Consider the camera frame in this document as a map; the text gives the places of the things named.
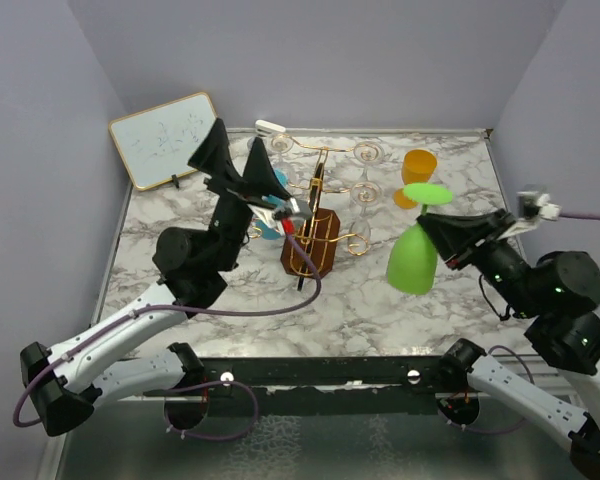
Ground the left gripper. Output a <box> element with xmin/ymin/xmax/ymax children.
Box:
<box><xmin>190</xmin><ymin>119</ymin><xmax>292</xmax><ymax>273</ymax></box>

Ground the blue plastic goblet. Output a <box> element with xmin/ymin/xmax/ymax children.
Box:
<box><xmin>254</xmin><ymin>168</ymin><xmax>294</xmax><ymax>241</ymax></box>

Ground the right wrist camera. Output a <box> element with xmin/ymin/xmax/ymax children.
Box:
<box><xmin>500</xmin><ymin>185</ymin><xmax>561</xmax><ymax>239</ymax></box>

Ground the orange plastic goblet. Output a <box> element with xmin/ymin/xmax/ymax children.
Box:
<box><xmin>393</xmin><ymin>149</ymin><xmax>437</xmax><ymax>209</ymax></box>

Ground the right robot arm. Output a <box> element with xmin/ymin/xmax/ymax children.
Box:
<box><xmin>417</xmin><ymin>210</ymin><xmax>600</xmax><ymax>479</ymax></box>

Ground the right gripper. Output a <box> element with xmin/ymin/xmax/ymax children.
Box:
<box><xmin>416</xmin><ymin>204</ymin><xmax>542</xmax><ymax>315</ymax></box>

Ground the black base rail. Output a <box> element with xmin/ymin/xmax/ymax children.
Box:
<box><xmin>201</xmin><ymin>355</ymin><xmax>469</xmax><ymax>416</ymax></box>

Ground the white eraser block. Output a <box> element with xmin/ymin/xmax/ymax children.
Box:
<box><xmin>254</xmin><ymin>119</ymin><xmax>286</xmax><ymax>137</ymax></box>

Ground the small whiteboard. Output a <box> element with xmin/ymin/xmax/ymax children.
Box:
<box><xmin>108</xmin><ymin>92</ymin><xmax>217</xmax><ymax>191</ymax></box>

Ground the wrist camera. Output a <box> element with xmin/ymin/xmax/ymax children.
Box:
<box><xmin>247</xmin><ymin>197</ymin><xmax>313</xmax><ymax>234</ymax></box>
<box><xmin>500</xmin><ymin>185</ymin><xmax>561</xmax><ymax>239</ymax></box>

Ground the gold wire wine glass rack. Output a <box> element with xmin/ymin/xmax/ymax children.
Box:
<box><xmin>280</xmin><ymin>135</ymin><xmax>370</xmax><ymax>291</ymax></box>

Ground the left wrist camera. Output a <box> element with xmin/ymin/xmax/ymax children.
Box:
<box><xmin>247</xmin><ymin>197</ymin><xmax>313</xmax><ymax>234</ymax></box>

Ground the clear wine glass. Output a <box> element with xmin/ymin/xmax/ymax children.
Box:
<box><xmin>266</xmin><ymin>133</ymin><xmax>294</xmax><ymax>171</ymax></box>
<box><xmin>349</xmin><ymin>180</ymin><xmax>382</xmax><ymax>251</ymax></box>
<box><xmin>353</xmin><ymin>141</ymin><xmax>385</xmax><ymax>181</ymax></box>

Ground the green plastic goblet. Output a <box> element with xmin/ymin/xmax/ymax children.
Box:
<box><xmin>387</xmin><ymin>182</ymin><xmax>453</xmax><ymax>295</ymax></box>

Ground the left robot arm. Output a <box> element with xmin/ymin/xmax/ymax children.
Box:
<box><xmin>13</xmin><ymin>119</ymin><xmax>296</xmax><ymax>437</ymax></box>

